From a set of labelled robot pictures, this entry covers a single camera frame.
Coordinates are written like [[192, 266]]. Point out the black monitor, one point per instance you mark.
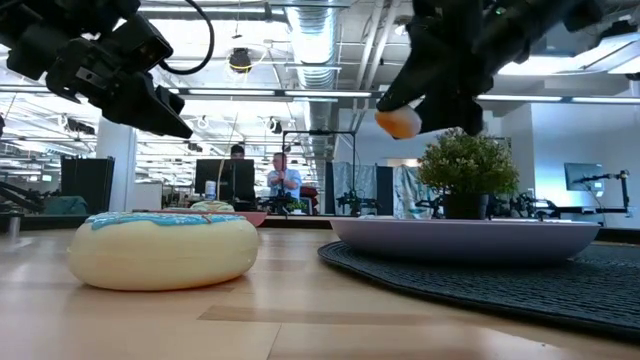
[[235, 180]]

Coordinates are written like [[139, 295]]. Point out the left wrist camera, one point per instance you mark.
[[145, 45]]

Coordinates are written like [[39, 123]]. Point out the grey wall monitor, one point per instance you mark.
[[582, 175]]

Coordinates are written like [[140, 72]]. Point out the black panel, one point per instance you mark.
[[385, 190]]

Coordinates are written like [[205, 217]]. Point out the teal seat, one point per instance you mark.
[[65, 202]]

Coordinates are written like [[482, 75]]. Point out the person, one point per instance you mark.
[[285, 180], [237, 151]]

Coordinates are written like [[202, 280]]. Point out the white bottle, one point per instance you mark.
[[210, 191]]

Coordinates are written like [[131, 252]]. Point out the large pale green iced donut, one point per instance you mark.
[[212, 206]]

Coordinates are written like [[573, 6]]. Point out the black ceiling speaker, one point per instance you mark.
[[240, 60]]

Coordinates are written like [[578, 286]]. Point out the black cabinet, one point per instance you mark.
[[87, 182]]

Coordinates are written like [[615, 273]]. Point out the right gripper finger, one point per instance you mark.
[[407, 90], [452, 112]]

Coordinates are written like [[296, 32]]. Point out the lavender plate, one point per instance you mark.
[[465, 242]]

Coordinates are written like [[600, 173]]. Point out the silver ventilation duct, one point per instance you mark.
[[315, 50]]

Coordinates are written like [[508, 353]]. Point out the teal curtain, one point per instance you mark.
[[350, 177], [407, 190]]

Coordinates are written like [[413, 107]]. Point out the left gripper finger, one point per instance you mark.
[[150, 120], [170, 101]]

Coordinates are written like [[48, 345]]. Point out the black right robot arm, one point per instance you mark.
[[550, 20]]

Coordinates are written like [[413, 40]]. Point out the background black robot arm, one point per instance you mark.
[[430, 205], [522, 205], [356, 202], [20, 197]]

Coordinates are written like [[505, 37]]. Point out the red chair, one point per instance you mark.
[[310, 192]]

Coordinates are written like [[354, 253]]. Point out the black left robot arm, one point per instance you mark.
[[30, 30]]

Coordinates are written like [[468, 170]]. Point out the dark round placemat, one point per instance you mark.
[[500, 295]]

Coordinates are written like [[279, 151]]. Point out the large cream donut blue icing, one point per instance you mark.
[[160, 260]]

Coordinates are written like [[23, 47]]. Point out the white ceiling sensor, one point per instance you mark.
[[401, 28]]

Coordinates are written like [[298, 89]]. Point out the small green plant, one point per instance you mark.
[[297, 205]]

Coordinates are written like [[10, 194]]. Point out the potted green plant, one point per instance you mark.
[[467, 170]]

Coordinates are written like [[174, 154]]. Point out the white pillar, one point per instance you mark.
[[117, 165]]

